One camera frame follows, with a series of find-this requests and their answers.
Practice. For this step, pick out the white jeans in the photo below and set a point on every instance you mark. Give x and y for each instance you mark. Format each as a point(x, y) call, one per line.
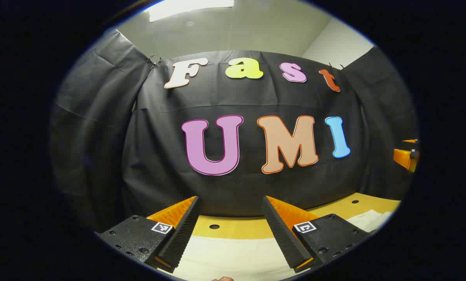
point(233, 257)

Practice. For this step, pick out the black backdrop cloth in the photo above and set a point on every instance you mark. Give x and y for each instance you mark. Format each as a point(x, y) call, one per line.
point(248, 187)

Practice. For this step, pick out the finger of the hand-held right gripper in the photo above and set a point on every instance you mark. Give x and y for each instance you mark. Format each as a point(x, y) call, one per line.
point(404, 156)

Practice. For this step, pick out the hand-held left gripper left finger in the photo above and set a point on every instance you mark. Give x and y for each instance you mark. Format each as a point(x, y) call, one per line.
point(182, 238)

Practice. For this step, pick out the ceiling light panel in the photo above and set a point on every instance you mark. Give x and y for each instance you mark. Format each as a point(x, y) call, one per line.
point(190, 8)

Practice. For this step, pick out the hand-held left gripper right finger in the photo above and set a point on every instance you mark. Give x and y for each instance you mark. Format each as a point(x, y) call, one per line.
point(283, 238)

